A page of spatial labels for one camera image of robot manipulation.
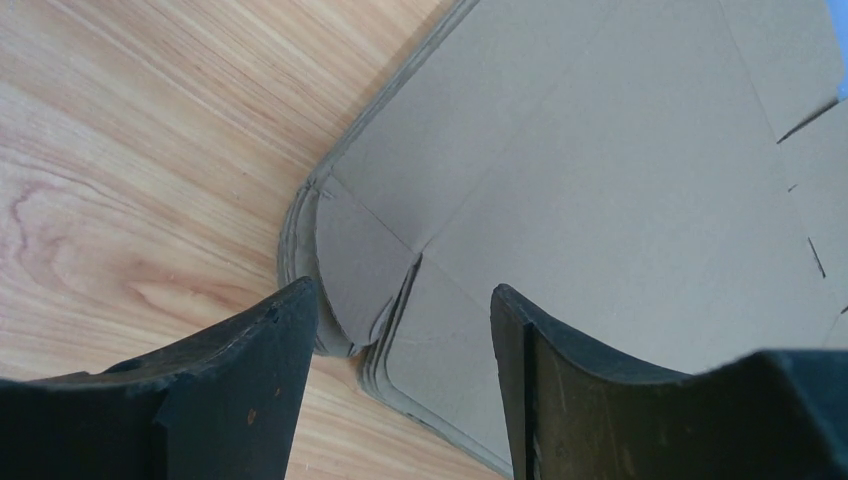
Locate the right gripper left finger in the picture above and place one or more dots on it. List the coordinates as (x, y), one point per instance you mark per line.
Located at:
(222, 403)

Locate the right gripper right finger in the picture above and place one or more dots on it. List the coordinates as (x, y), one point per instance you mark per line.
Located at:
(576, 408)

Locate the stack of flat cardboard sheets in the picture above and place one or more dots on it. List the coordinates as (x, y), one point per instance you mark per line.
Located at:
(668, 177)

